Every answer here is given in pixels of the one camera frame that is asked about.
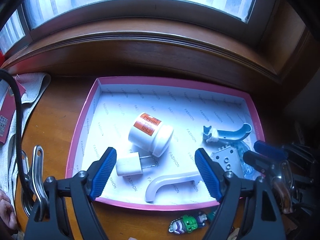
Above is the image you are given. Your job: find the green cartoon keychain figure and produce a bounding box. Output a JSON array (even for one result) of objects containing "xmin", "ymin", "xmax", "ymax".
[{"xmin": 168, "ymin": 211, "xmax": 208, "ymax": 235}]

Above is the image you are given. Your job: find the person's hand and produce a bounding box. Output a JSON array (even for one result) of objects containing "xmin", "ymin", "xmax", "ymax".
[{"xmin": 0, "ymin": 190, "xmax": 18, "ymax": 236}]

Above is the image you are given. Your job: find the clear round plastic lid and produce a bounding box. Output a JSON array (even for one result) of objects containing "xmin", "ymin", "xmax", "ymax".
[{"xmin": 231, "ymin": 141, "xmax": 259, "ymax": 180}]

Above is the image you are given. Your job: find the white plug adapter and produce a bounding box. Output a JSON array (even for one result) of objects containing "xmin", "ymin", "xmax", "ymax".
[{"xmin": 116, "ymin": 152, "xmax": 156, "ymax": 177}]

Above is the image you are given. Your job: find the grey perforated plastic block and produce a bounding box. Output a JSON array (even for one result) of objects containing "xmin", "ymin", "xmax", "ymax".
[{"xmin": 210, "ymin": 145, "xmax": 244, "ymax": 178}]

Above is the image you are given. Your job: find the blue curved plastic hook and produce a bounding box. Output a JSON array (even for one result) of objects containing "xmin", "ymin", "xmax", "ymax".
[{"xmin": 202, "ymin": 123, "xmax": 252, "ymax": 143}]

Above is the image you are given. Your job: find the white jar orange label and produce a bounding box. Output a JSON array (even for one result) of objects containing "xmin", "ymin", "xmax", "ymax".
[{"xmin": 128, "ymin": 113, "xmax": 174, "ymax": 158}]

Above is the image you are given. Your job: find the pink shallow cardboard box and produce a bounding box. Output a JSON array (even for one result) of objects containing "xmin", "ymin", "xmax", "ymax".
[{"xmin": 66, "ymin": 77, "xmax": 264, "ymax": 211}]

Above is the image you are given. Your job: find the metal clip left wrist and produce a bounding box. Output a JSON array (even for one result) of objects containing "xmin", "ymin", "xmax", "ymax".
[{"xmin": 21, "ymin": 145, "xmax": 49, "ymax": 221}]

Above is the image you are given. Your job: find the red booklet package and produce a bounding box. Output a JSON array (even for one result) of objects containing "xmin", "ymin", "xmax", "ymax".
[{"xmin": 0, "ymin": 80, "xmax": 16, "ymax": 144}]

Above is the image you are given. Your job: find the white curved plastic handle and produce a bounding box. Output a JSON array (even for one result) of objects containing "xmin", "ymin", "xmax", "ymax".
[{"xmin": 145, "ymin": 171, "xmax": 203, "ymax": 203}]

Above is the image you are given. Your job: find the wooden window frame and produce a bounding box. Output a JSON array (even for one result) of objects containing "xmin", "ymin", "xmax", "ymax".
[{"xmin": 1, "ymin": 0, "xmax": 319, "ymax": 89}]

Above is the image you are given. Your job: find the black braided cable left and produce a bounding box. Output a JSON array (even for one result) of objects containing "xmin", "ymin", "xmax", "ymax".
[{"xmin": 0, "ymin": 68, "xmax": 38, "ymax": 203}]

